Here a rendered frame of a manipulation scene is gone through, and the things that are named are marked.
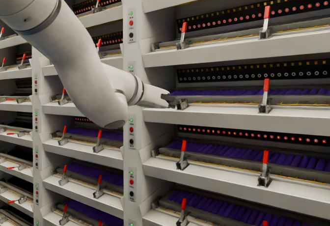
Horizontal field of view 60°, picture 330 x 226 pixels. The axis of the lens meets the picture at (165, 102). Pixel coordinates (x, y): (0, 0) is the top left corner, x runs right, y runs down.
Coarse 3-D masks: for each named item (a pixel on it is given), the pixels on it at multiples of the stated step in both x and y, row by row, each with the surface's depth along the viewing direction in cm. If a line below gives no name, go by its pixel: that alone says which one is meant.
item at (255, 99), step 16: (176, 96) 98; (192, 96) 94; (208, 96) 91; (224, 96) 87; (240, 96) 84; (256, 96) 81; (272, 96) 78; (288, 96) 76; (304, 96) 73; (320, 96) 71
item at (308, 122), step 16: (256, 80) 92; (272, 80) 88; (288, 80) 85; (304, 80) 82; (320, 80) 80; (144, 112) 100; (160, 112) 95; (176, 112) 91; (192, 112) 87; (208, 112) 84; (224, 112) 81; (240, 112) 78; (256, 112) 76; (272, 112) 74; (288, 112) 72; (304, 112) 70; (320, 112) 68; (240, 128) 78; (256, 128) 75; (272, 128) 73; (288, 128) 70; (304, 128) 68; (320, 128) 66
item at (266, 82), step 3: (264, 81) 76; (267, 81) 75; (264, 84) 76; (267, 84) 75; (264, 87) 75; (267, 87) 75; (264, 90) 75; (267, 90) 75; (264, 93) 75; (267, 93) 75; (264, 96) 75; (264, 99) 75; (264, 102) 75
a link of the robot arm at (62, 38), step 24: (48, 24) 43; (72, 24) 47; (48, 48) 46; (72, 48) 49; (72, 72) 52; (96, 72) 53; (72, 96) 54; (96, 96) 54; (120, 96) 63; (96, 120) 59; (120, 120) 61
